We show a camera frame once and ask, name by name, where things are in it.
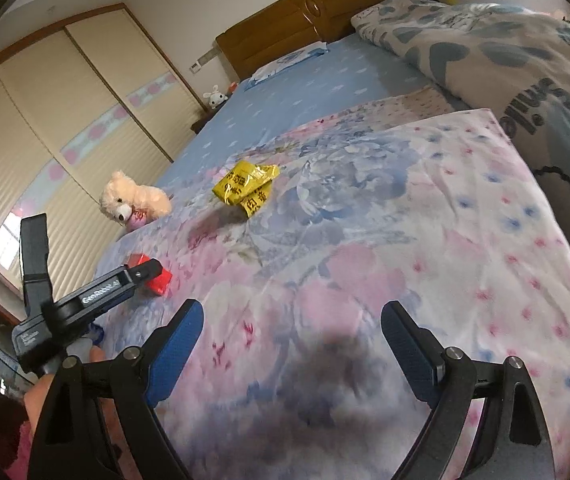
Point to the pink floral blanket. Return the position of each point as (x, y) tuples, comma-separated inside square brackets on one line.
[(365, 235)]

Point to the dark wooden nightstand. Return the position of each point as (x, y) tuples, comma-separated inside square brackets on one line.
[(202, 122)]

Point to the yellow snack packet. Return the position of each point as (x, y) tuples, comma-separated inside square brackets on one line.
[(242, 185)]

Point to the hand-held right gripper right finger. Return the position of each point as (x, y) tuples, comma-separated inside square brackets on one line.
[(410, 355)]

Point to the red box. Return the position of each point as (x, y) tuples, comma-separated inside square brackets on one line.
[(160, 284)]

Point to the blue white printed quilt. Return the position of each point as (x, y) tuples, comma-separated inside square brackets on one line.
[(515, 60)]

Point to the light blue bed sheet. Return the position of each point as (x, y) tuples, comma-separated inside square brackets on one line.
[(290, 105)]

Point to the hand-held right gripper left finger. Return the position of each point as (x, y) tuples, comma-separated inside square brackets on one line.
[(175, 350)]

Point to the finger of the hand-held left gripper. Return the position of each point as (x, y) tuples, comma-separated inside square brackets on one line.
[(147, 269)]

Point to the person's left hand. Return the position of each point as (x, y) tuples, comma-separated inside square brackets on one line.
[(37, 402)]

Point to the blue white pillow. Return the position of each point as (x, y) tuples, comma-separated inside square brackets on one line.
[(290, 62)]

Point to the white bunny plush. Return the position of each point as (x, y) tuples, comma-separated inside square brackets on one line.
[(214, 97)]

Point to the wooden bed headboard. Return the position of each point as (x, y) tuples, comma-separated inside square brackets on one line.
[(275, 30)]

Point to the beige sliding door wardrobe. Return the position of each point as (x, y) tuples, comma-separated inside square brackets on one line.
[(40, 135)]

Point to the cream teddy bear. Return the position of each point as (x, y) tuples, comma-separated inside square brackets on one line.
[(135, 200)]

